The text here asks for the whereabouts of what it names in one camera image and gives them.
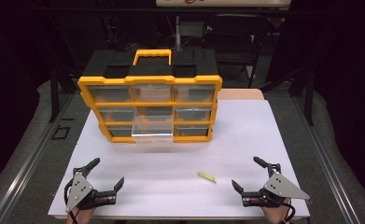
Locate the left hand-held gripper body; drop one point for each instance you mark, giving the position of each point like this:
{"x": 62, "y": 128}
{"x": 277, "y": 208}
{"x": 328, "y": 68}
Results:
{"x": 79, "y": 189}

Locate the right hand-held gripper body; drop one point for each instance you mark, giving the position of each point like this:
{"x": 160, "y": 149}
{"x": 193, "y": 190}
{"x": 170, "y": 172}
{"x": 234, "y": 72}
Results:
{"x": 278, "y": 186}

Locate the small yellow-green wall plug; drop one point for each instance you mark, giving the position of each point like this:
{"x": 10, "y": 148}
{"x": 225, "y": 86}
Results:
{"x": 206, "y": 177}

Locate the clear plastic drawer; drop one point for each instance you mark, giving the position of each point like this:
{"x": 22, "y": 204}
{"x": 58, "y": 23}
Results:
{"x": 152, "y": 127}

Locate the yellow and black organizer cabinet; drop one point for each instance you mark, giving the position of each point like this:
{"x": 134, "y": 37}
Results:
{"x": 199, "y": 62}

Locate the person's left hand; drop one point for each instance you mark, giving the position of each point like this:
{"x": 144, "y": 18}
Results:
{"x": 83, "y": 216}

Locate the person's right hand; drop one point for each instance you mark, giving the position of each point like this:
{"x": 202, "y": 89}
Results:
{"x": 275, "y": 214}

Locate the black tape square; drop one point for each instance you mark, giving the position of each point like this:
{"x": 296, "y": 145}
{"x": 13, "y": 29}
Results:
{"x": 54, "y": 134}

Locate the white table sheet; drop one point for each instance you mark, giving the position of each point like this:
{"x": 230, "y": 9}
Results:
{"x": 186, "y": 161}

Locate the set of clear drawers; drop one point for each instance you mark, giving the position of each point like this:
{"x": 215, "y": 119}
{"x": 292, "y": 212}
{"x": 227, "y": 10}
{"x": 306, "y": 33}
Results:
{"x": 110, "y": 94}

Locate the black stand leg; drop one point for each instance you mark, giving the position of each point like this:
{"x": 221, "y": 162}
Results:
{"x": 309, "y": 99}
{"x": 54, "y": 96}

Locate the black folding chair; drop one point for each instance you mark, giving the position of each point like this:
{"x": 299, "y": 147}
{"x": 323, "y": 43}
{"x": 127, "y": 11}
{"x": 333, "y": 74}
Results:
{"x": 233, "y": 40}

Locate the grey metal pole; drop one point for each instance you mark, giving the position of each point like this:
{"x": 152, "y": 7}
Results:
{"x": 178, "y": 34}

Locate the aluminium floor rail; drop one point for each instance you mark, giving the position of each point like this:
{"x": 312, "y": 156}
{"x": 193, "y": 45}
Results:
{"x": 30, "y": 161}
{"x": 323, "y": 161}

